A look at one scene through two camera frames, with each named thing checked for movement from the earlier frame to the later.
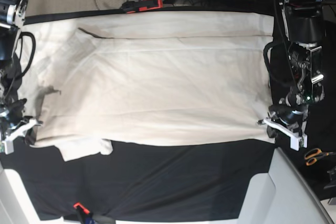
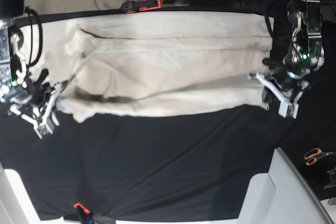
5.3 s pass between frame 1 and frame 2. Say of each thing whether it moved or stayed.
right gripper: moved
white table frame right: stayed
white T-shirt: moved
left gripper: moved
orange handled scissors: stayed
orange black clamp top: stayed
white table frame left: stayed
